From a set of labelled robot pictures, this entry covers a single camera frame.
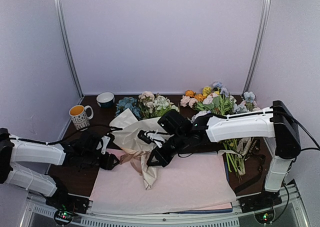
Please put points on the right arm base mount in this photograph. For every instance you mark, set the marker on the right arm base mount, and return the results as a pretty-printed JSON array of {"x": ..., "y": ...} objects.
[{"x": 261, "y": 205}]

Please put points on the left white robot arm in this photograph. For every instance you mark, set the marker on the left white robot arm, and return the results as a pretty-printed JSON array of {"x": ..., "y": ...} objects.
[{"x": 16, "y": 151}]

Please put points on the grey-white wrapping paper sheet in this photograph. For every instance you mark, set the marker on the grey-white wrapping paper sheet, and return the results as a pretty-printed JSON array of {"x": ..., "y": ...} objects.
[{"x": 127, "y": 138}]

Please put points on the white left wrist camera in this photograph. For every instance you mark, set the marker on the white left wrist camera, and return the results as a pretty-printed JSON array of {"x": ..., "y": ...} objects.
[{"x": 105, "y": 142}]

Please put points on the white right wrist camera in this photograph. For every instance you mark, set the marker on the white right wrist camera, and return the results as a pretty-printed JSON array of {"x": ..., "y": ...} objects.
[{"x": 151, "y": 137}]

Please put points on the left aluminium frame post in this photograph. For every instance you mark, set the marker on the left aluminium frame post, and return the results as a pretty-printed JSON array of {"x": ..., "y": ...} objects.
[{"x": 66, "y": 45}]

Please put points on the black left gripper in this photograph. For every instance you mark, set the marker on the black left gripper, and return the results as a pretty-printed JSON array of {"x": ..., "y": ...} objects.
[{"x": 107, "y": 164}]

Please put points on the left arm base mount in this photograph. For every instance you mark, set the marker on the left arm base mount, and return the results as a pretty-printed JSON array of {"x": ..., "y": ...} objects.
[{"x": 68, "y": 208}]

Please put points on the beige ribbon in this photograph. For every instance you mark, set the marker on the beige ribbon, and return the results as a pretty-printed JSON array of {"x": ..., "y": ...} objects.
[{"x": 138, "y": 160}]

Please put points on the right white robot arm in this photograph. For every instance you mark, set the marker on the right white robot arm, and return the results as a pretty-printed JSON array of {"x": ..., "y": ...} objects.
[{"x": 270, "y": 122}]

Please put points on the white bowl with dark outside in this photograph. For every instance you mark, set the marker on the white bowl with dark outside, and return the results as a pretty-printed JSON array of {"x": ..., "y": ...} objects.
[{"x": 105, "y": 100}]

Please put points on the front aluminium rail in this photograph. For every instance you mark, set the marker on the front aluminium rail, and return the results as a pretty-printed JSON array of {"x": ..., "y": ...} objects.
[{"x": 290, "y": 212}]

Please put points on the pile of fake flowers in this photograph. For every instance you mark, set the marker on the pile of fake flowers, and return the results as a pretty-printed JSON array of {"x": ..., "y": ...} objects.
[{"x": 218, "y": 100}]

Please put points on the right aluminium frame post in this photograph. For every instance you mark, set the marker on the right aluminium frame post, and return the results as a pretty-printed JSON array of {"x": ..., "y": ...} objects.
[{"x": 264, "y": 17}]

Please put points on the patterned mug with yellow inside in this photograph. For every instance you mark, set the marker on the patterned mug with yellow inside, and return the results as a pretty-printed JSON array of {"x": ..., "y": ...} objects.
[{"x": 81, "y": 116}]

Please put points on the white hydrangea green leaf bunch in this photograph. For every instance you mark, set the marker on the white hydrangea green leaf bunch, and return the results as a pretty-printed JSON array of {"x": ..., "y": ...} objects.
[{"x": 161, "y": 105}]

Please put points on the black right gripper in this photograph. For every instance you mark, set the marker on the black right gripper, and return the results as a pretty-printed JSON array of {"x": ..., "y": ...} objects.
[{"x": 163, "y": 160}]

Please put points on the aluminium frame post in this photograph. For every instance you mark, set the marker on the aluminium frame post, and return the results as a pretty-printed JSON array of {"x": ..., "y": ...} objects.
[
  {"x": 66, "y": 45},
  {"x": 264, "y": 17}
]

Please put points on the cream ribbon on flower pile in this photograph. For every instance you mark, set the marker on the cream ribbon on flower pile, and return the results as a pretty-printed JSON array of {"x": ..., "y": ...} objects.
[{"x": 235, "y": 151}]

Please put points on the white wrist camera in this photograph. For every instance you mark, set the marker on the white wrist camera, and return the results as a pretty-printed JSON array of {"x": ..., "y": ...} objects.
[
  {"x": 105, "y": 142},
  {"x": 151, "y": 137}
]

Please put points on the stack of pastel paper sheets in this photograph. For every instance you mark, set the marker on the stack of pastel paper sheets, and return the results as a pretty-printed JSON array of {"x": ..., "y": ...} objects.
[{"x": 191, "y": 183}]

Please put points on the pink flower long stem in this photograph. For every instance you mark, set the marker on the pink flower long stem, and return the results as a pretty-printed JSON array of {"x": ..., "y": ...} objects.
[{"x": 146, "y": 99}]

